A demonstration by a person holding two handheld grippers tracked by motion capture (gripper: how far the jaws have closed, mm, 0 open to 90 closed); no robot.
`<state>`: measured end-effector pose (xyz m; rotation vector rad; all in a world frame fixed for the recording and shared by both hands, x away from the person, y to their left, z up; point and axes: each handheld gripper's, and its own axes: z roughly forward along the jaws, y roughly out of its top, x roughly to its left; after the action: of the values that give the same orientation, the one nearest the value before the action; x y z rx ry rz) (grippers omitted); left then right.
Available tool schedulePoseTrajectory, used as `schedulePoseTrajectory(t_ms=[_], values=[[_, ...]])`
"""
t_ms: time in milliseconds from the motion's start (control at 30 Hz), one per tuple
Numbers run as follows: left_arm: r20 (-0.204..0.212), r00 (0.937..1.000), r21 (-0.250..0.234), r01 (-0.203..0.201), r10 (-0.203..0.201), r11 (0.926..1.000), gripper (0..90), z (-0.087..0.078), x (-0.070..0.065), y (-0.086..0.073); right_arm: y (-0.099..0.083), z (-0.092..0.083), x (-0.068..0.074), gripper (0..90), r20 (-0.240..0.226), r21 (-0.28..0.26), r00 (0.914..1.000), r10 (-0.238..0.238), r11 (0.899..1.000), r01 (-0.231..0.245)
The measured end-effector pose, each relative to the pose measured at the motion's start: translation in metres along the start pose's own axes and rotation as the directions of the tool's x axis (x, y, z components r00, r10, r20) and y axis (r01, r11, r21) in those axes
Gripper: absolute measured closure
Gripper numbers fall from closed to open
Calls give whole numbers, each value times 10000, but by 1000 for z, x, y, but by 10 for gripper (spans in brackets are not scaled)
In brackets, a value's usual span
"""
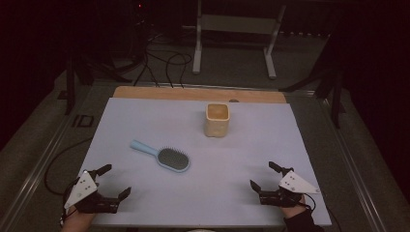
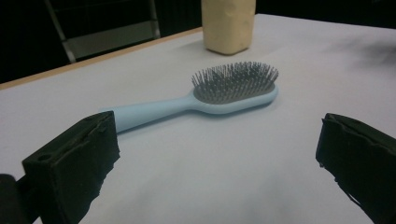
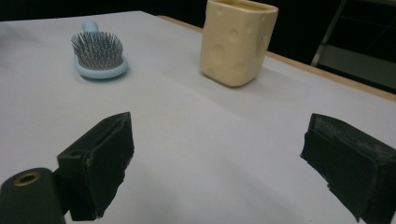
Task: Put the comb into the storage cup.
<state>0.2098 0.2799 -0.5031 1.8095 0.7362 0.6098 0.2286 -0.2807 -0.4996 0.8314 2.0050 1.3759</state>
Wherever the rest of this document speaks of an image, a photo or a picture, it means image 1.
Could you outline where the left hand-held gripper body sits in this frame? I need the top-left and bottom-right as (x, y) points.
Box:
(63, 169), (121, 215)

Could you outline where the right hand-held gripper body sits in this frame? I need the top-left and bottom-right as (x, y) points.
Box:
(258, 169), (322, 208)

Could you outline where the light blue hairbrush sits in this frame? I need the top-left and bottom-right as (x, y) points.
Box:
(130, 139), (191, 173)

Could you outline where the beige square cup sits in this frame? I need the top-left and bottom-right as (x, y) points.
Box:
(203, 101), (231, 138)

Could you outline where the person's right hand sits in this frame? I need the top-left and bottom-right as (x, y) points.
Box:
(279, 195), (308, 219)

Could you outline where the person's left hand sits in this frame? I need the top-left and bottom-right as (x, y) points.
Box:
(61, 207), (97, 232)

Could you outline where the pale blue table mat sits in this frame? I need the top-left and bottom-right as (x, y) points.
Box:
(77, 97), (333, 228)

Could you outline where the black tripod stand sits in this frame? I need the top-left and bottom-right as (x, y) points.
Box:
(278, 32), (348, 130)
(63, 52), (133, 116)

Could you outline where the white metal stand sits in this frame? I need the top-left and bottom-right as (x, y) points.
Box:
(191, 0), (287, 80)

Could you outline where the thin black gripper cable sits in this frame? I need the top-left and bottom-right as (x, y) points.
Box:
(302, 192), (317, 212)
(61, 176), (81, 223)

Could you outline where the long black cable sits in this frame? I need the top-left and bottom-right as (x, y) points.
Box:
(44, 137), (94, 196)

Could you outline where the metal floor rail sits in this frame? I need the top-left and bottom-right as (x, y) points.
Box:
(0, 80), (98, 232)
(317, 95), (393, 232)

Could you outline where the black floor cable loop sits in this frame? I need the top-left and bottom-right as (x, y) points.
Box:
(164, 52), (193, 89)

